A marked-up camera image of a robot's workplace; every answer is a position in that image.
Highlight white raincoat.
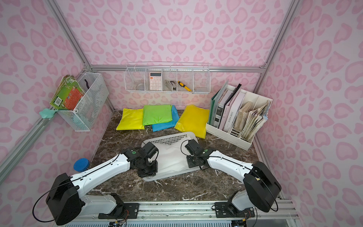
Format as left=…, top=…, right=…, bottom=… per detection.
left=155, top=143, right=194, bottom=176

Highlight white perforated plastic basket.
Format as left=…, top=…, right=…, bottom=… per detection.
left=143, top=132, right=199, bottom=182

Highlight green raincoat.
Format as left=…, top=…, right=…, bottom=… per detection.
left=143, top=105, right=173, bottom=126

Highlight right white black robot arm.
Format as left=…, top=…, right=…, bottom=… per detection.
left=181, top=140, right=282, bottom=212

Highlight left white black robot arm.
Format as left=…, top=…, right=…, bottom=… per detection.
left=46, top=142, right=159, bottom=226

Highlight blue folded raincoat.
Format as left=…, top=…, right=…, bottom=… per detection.
left=151, top=105, right=181, bottom=132

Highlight lime yellow folded raincoat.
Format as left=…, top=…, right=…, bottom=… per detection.
left=116, top=108, right=145, bottom=131

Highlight white desktop file organizer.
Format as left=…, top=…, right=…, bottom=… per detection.
left=206, top=83, right=273, bottom=150

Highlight green file folder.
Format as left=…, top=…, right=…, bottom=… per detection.
left=208, top=81, right=229, bottom=125

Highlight stack of beige papers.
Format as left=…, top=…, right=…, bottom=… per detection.
left=233, top=100, right=271, bottom=142

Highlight blue lidded jar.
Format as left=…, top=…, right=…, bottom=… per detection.
left=73, top=158, right=90, bottom=172

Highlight yellow black utility knife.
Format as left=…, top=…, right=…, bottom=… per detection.
left=178, top=81, right=192, bottom=92

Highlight grey stapler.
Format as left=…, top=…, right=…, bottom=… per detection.
left=164, top=80, right=177, bottom=92

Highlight pink white calculator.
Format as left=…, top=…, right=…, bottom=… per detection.
left=149, top=72, right=163, bottom=91

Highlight green red booklet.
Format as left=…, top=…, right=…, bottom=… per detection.
left=50, top=75, right=85, bottom=111

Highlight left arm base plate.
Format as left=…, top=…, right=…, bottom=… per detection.
left=98, top=203, right=140, bottom=219

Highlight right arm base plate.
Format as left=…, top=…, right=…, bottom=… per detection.
left=211, top=202, right=255, bottom=219

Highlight white mesh wall basket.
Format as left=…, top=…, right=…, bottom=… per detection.
left=58, top=72, right=109, bottom=131

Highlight white wire wall shelf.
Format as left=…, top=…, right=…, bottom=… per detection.
left=124, top=63, right=211, bottom=94

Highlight mint green wall hook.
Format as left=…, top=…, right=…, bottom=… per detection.
left=39, top=108, right=58, bottom=119

